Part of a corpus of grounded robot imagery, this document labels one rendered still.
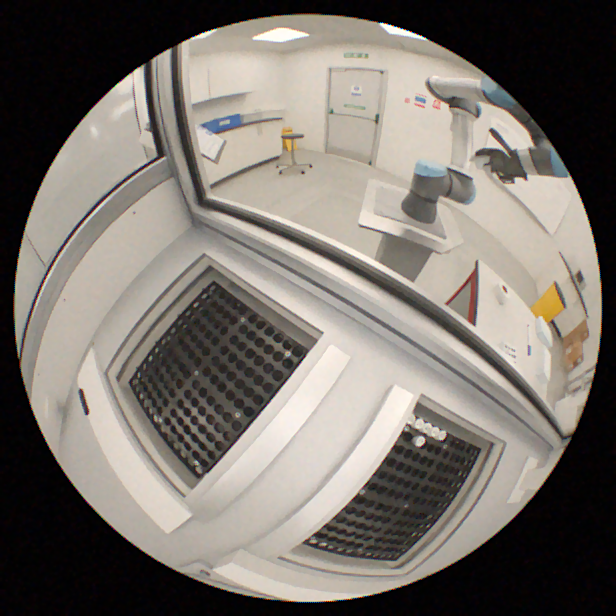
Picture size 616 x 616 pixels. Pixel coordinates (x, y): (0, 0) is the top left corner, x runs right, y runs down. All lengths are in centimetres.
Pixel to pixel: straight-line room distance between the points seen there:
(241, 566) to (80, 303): 38
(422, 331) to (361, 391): 7
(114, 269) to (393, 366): 39
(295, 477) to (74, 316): 37
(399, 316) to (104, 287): 39
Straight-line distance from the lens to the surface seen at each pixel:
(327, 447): 18
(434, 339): 18
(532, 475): 45
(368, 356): 19
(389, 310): 17
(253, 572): 24
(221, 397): 24
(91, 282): 35
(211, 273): 34
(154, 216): 34
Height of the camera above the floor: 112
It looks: 60 degrees down
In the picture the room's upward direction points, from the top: 1 degrees clockwise
